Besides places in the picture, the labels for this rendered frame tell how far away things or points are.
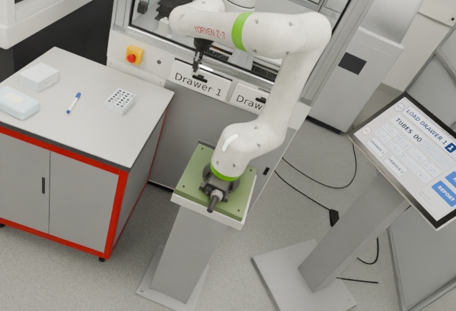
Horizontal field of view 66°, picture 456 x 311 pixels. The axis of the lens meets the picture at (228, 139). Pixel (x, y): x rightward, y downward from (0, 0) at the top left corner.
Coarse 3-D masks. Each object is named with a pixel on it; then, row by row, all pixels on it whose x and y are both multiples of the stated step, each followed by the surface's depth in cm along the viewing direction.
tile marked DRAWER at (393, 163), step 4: (388, 156) 146; (392, 156) 145; (384, 160) 146; (388, 160) 145; (392, 160) 144; (396, 160) 144; (388, 164) 144; (392, 164) 144; (396, 164) 143; (400, 164) 142; (392, 168) 143; (396, 168) 142; (400, 168) 142; (404, 168) 141; (396, 172) 142; (400, 172) 141; (404, 172) 140; (400, 176) 140
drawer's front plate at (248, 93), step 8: (240, 88) 168; (248, 88) 167; (232, 96) 171; (240, 96) 171; (248, 96) 170; (256, 96) 169; (264, 96) 169; (240, 104) 173; (256, 104) 172; (264, 104) 171; (256, 112) 174
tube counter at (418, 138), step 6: (414, 138) 144; (420, 138) 143; (420, 144) 142; (426, 144) 141; (432, 144) 140; (426, 150) 140; (432, 150) 139; (438, 150) 138; (432, 156) 138; (438, 156) 137; (444, 156) 136; (438, 162) 136; (444, 162) 135; (450, 162) 134; (444, 168) 134
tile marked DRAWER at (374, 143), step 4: (368, 140) 152; (372, 140) 152; (376, 140) 151; (368, 144) 152; (372, 144) 151; (376, 144) 150; (380, 144) 149; (372, 148) 150; (376, 148) 149; (380, 148) 149; (384, 148) 148; (376, 152) 149; (380, 152) 148; (384, 152) 147; (380, 156) 147
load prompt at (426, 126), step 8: (408, 112) 150; (416, 112) 148; (416, 120) 147; (424, 120) 145; (424, 128) 144; (432, 128) 143; (432, 136) 141; (440, 136) 140; (448, 136) 139; (440, 144) 139; (448, 144) 137; (448, 152) 136
